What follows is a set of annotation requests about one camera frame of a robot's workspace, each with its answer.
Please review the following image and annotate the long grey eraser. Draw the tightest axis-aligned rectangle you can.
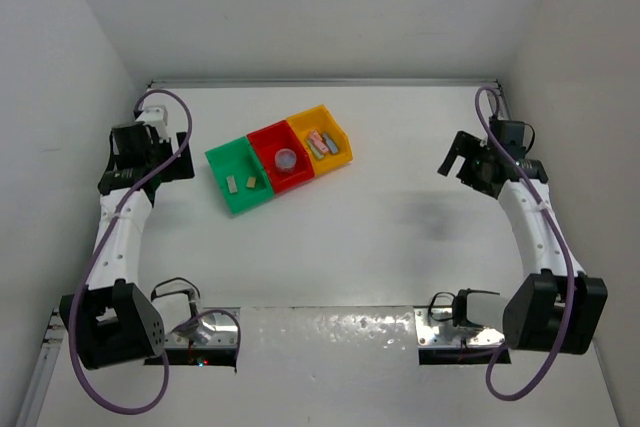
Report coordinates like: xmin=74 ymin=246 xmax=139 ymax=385
xmin=226 ymin=175 xmax=238 ymax=195

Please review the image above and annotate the clear jar of clips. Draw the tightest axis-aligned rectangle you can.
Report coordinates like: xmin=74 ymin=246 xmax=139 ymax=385
xmin=274 ymin=148 xmax=297 ymax=175

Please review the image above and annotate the green highlighter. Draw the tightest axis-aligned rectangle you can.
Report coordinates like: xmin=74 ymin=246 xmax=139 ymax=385
xmin=308 ymin=144 xmax=324 ymax=160

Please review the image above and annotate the blue highlighter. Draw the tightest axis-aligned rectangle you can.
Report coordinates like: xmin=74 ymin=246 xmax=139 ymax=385
xmin=322 ymin=132 xmax=339 ymax=155

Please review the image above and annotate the pink highlighter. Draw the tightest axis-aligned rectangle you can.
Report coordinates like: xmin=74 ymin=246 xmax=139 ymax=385
xmin=308 ymin=130 xmax=329 ymax=154

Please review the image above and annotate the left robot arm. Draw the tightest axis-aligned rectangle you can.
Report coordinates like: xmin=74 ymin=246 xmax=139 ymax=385
xmin=76 ymin=120 xmax=194 ymax=370

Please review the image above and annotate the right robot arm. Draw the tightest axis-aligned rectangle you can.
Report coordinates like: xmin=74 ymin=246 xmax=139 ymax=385
xmin=438 ymin=118 xmax=608 ymax=355

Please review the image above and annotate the green plastic bin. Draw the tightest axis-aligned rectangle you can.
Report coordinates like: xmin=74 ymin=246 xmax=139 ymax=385
xmin=205 ymin=136 xmax=275 ymax=215

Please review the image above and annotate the red plastic bin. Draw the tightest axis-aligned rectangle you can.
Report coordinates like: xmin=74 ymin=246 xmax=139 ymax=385
xmin=248 ymin=120 xmax=315 ymax=194

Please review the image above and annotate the yellow plastic bin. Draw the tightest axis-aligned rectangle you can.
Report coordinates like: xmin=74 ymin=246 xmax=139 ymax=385
xmin=286 ymin=105 xmax=353 ymax=177

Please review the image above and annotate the white front board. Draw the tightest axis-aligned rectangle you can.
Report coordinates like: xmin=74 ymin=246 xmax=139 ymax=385
xmin=38 ymin=307 xmax=617 ymax=426

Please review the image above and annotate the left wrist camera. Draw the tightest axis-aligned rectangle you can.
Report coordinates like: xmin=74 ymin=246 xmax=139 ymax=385
xmin=136 ymin=105 xmax=168 ymax=130

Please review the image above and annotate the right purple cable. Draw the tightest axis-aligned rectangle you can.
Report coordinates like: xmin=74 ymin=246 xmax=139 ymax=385
xmin=474 ymin=85 xmax=576 ymax=401

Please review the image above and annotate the purple cable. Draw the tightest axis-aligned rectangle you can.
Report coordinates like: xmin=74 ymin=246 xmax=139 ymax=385
xmin=68 ymin=89 xmax=242 ymax=415
xmin=474 ymin=85 xmax=576 ymax=401

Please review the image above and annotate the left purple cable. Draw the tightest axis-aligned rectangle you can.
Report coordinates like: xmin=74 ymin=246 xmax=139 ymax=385
xmin=68 ymin=89 xmax=242 ymax=415

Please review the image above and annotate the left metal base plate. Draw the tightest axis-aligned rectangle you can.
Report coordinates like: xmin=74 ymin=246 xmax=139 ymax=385
xmin=169 ymin=307 xmax=240 ymax=348

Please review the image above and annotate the metal base plate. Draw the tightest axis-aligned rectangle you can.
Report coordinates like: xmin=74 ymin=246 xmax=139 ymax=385
xmin=169 ymin=307 xmax=240 ymax=348
xmin=414 ymin=305 xmax=504 ymax=349

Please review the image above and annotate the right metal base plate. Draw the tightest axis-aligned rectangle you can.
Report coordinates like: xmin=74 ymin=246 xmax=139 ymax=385
xmin=414 ymin=305 xmax=504 ymax=349

